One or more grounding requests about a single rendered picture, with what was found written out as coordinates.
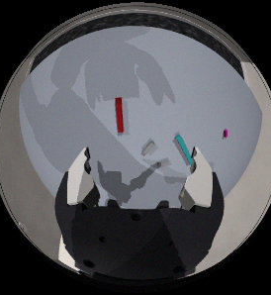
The turquoise rod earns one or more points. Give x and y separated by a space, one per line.
182 145

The red rod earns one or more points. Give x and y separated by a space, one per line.
119 113

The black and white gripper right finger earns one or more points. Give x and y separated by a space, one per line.
202 195

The grey rod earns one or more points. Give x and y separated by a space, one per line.
149 146
162 163

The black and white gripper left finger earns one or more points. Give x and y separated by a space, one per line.
77 191

